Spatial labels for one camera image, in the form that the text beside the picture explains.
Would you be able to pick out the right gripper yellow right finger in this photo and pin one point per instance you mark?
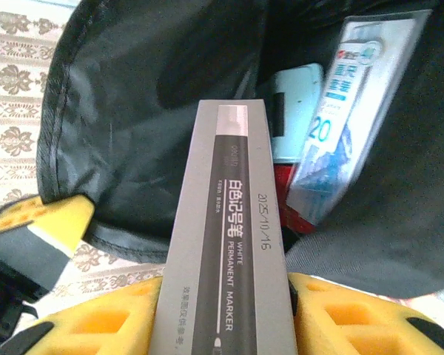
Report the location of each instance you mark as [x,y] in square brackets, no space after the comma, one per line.
[318,296]

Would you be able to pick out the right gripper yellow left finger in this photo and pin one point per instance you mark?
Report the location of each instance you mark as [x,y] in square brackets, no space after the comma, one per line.
[133,307]

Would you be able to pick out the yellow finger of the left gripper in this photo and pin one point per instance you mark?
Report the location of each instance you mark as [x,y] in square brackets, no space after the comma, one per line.
[66,218]

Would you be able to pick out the grey marker pen box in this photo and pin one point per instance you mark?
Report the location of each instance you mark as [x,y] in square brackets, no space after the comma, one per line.
[225,222]

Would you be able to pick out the red package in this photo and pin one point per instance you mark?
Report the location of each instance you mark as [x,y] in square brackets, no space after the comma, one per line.
[285,177]

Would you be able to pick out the black backpack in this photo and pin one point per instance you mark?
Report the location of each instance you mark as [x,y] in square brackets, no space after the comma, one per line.
[133,111]

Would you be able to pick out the pale teal box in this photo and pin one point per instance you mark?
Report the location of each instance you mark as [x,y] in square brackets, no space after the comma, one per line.
[299,111]

